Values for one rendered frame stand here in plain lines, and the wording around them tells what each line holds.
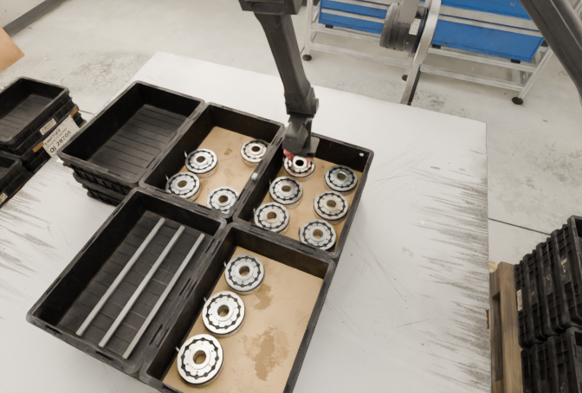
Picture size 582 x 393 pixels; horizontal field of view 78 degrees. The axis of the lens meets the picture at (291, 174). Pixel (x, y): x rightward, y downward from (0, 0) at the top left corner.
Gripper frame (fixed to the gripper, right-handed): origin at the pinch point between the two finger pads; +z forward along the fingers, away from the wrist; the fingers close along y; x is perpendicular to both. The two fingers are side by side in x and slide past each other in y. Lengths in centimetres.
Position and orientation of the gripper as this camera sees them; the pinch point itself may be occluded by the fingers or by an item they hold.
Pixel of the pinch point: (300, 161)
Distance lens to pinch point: 117.3
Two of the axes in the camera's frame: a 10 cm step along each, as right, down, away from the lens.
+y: 9.7, 2.2, -1.5
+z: -0.2, 6.2, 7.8
